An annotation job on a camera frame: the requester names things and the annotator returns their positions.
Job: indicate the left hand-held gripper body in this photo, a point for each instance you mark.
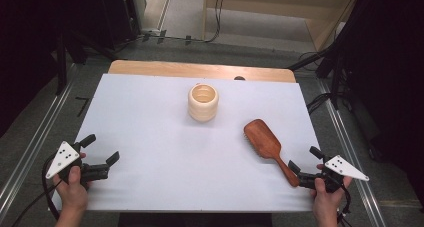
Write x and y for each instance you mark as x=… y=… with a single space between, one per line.
x=63 y=157

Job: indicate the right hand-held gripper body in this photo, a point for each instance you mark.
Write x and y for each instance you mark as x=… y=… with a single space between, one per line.
x=346 y=168

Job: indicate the wooden hairbrush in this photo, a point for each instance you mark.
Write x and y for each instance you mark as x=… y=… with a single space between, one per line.
x=263 y=140

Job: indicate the cream ribbed cup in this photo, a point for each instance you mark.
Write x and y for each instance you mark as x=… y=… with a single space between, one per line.
x=203 y=112

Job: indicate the person's left hand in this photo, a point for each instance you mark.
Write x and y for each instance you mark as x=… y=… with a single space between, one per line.
x=74 y=193

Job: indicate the person's right hand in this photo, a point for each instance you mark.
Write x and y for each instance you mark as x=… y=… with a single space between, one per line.
x=326 y=202

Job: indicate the light wooden cabinet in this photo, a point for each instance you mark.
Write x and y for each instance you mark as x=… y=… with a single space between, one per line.
x=266 y=3

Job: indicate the metal floor rail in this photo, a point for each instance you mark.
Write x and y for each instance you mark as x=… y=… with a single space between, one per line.
x=36 y=133
x=346 y=147

